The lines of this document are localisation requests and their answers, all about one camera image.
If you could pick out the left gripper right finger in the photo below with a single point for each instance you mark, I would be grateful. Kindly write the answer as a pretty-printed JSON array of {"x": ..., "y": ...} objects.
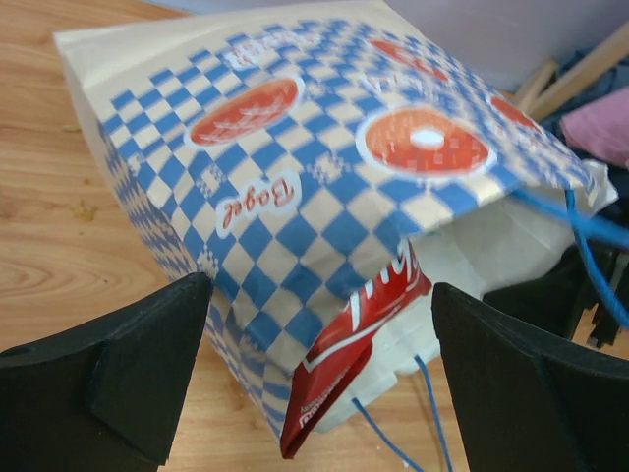
[{"x": 526, "y": 399}]

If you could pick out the red chips bag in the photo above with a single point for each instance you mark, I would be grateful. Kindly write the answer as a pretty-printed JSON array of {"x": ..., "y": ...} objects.
[{"x": 345, "y": 346}]

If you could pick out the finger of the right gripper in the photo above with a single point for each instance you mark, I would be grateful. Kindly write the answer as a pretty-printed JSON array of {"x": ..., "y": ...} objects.
[{"x": 554, "y": 302}]

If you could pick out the pink shirt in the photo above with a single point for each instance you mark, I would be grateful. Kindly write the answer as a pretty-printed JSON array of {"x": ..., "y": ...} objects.
[{"x": 600, "y": 128}]

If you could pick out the blue checkered paper bag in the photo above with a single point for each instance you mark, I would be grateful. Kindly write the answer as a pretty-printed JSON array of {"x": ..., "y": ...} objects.
[{"x": 287, "y": 151}]

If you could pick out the blue crumpled cloth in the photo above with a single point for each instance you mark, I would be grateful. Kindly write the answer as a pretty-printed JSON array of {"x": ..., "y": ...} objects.
[{"x": 613, "y": 79}]

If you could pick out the wooden clothes rack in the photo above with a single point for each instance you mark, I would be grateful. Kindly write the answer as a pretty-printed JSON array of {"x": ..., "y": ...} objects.
[{"x": 538, "y": 98}]

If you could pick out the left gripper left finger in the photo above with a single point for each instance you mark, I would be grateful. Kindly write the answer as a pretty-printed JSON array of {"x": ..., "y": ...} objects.
[{"x": 106, "y": 395}]

